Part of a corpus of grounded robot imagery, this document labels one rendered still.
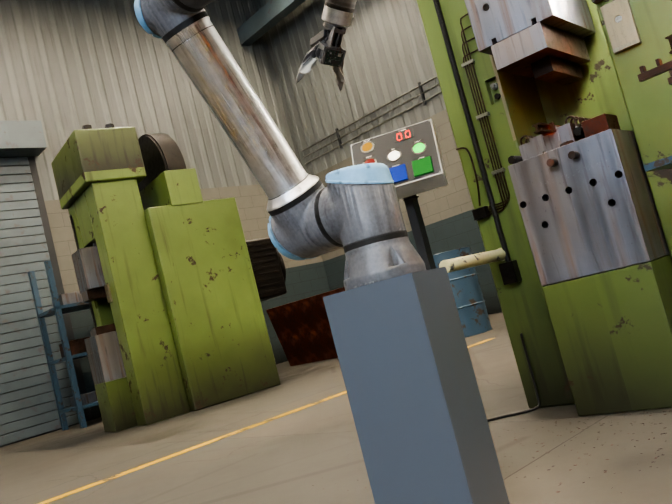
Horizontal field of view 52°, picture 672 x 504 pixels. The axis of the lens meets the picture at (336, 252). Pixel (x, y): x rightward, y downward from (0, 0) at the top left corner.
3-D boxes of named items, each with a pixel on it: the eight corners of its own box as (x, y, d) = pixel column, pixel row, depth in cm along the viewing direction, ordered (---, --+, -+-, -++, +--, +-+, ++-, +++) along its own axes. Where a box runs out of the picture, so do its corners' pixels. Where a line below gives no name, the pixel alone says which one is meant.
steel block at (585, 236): (650, 260, 222) (611, 128, 226) (541, 286, 246) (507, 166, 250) (693, 245, 265) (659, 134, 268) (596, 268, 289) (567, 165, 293)
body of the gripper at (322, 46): (319, 65, 211) (328, 25, 206) (311, 58, 218) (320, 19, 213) (342, 69, 214) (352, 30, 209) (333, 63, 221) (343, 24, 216)
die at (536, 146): (575, 144, 239) (568, 120, 240) (523, 163, 252) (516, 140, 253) (615, 146, 272) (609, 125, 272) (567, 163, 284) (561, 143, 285)
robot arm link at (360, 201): (379, 233, 149) (358, 155, 150) (323, 252, 160) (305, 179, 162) (420, 228, 160) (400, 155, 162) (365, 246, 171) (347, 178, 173)
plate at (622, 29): (640, 42, 234) (625, -6, 236) (613, 53, 240) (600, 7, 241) (641, 42, 236) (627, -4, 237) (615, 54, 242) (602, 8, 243)
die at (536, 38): (547, 47, 242) (540, 21, 243) (497, 70, 255) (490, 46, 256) (590, 60, 275) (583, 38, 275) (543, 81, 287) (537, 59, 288)
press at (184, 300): (142, 429, 600) (70, 110, 624) (88, 435, 690) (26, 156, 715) (329, 368, 748) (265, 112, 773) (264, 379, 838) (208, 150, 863)
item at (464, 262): (452, 272, 240) (448, 257, 240) (439, 275, 243) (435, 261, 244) (509, 259, 273) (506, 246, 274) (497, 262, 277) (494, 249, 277)
